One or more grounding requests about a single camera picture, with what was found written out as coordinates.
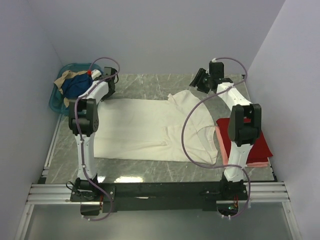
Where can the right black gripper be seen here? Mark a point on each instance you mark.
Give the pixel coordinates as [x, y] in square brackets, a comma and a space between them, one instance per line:
[200, 74]

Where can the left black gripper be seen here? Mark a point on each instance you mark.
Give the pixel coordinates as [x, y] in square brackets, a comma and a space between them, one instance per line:
[107, 95]

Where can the cream white t-shirt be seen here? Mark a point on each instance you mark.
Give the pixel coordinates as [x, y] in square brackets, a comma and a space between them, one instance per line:
[156, 130]

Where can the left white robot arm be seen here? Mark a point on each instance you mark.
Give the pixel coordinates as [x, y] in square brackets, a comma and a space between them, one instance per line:
[83, 121]

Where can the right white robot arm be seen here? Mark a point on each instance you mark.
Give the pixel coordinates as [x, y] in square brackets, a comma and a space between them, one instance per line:
[244, 126]

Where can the blue t-shirt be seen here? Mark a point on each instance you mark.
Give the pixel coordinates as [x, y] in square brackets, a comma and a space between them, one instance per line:
[76, 86]

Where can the tan t-shirt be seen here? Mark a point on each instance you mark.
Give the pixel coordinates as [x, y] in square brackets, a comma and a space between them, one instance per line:
[59, 81]

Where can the teal plastic laundry basket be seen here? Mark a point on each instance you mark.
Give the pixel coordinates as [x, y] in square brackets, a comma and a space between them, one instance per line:
[56, 101]

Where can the folded pink t-shirt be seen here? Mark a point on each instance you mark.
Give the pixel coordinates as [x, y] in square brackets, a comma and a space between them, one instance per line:
[261, 163]

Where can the folded red t-shirt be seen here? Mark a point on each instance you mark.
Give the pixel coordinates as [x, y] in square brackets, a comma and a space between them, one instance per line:
[259, 150]

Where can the black base beam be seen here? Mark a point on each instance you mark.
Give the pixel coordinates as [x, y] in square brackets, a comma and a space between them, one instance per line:
[146, 196]

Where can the aluminium rail frame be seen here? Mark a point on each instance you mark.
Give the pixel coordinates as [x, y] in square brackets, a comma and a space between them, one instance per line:
[264, 188]

